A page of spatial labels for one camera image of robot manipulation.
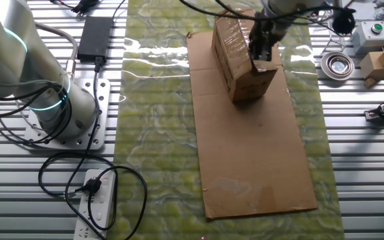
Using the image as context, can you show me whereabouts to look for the white power strip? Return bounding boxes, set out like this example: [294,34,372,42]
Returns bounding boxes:
[73,168,117,240]

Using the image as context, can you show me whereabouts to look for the clear acrylic stand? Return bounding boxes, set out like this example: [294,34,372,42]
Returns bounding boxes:
[321,9,346,53]

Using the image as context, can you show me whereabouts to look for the brown cardboard box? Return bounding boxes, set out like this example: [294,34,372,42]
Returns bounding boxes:
[211,7,279,103]

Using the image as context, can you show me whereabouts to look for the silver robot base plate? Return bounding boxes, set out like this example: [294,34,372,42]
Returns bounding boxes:
[23,78,111,151]

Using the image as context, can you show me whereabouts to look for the black gripper cable with coil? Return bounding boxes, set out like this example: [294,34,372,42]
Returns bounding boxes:
[178,0,357,36]

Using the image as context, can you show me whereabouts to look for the grey robot cable metal connector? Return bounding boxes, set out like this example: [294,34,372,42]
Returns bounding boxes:
[33,21,79,81]

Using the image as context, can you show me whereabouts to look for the flat brown cardboard sheet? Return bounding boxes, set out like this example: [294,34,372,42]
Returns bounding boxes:
[185,30,319,221]

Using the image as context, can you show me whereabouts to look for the black bundled cable red tip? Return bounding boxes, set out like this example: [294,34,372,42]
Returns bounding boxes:
[49,0,128,20]

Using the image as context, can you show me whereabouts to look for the black power adapter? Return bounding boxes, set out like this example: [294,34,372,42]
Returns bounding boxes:
[77,15,115,63]

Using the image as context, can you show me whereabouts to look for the black power cord with plug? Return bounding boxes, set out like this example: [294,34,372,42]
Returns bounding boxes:
[37,56,148,240]

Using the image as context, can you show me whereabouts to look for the pale grey sheet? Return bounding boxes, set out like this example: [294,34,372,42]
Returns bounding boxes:
[348,1,378,21]

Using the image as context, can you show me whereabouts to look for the white rimmed metal dish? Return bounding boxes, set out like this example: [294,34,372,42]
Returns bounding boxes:
[320,51,355,81]

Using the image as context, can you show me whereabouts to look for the green marble pattern mat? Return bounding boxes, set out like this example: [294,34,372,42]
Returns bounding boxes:
[107,0,345,240]

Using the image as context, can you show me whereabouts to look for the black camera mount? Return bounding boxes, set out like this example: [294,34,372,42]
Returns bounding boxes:
[364,108,384,127]

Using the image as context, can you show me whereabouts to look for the black cables around arm base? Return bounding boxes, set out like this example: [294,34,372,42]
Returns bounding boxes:
[0,78,75,146]

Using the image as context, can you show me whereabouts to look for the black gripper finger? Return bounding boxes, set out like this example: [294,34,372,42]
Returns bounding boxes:
[261,46,273,62]
[248,45,261,73]

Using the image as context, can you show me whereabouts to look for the grey box green button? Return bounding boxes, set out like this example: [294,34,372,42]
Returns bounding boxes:
[350,20,384,56]

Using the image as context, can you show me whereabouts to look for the tan wooden block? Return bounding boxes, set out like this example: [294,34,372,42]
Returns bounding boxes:
[359,49,384,81]

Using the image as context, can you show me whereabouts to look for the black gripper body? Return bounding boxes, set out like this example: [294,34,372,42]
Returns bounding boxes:
[249,15,286,51]

